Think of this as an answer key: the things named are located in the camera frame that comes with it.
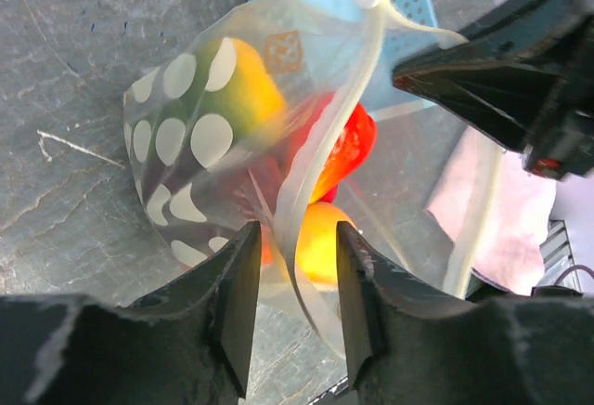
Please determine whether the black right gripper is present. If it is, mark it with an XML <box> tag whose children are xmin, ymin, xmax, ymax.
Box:
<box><xmin>392</xmin><ymin>0</ymin><xmax>593</xmax><ymax>180</ymax></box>

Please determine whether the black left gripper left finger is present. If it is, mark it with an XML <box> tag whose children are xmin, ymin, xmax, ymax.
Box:
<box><xmin>1</xmin><ymin>222</ymin><xmax>261</xmax><ymax>404</ymax></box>

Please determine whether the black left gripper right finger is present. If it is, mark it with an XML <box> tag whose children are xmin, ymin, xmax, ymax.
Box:
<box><xmin>336</xmin><ymin>222</ymin><xmax>593</xmax><ymax>404</ymax></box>

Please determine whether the yellow lemon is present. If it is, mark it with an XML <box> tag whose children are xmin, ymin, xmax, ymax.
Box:
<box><xmin>295</xmin><ymin>202</ymin><xmax>355</xmax><ymax>289</ymax></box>

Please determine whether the dark red apple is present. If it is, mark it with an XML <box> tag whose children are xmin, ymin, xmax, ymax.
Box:
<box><xmin>143</xmin><ymin>144</ymin><xmax>289</xmax><ymax>239</ymax></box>

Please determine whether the clear polka dot zip bag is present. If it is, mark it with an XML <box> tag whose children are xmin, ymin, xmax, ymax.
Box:
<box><xmin>123</xmin><ymin>0</ymin><xmax>505</xmax><ymax>359</ymax></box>

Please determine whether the yellow orange fruit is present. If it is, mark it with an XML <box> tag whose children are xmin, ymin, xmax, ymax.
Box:
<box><xmin>161</xmin><ymin>36</ymin><xmax>289</xmax><ymax>142</ymax></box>

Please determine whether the pink cloth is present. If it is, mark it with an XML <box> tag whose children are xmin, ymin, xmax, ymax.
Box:
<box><xmin>426</xmin><ymin>127</ymin><xmax>556</xmax><ymax>295</ymax></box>

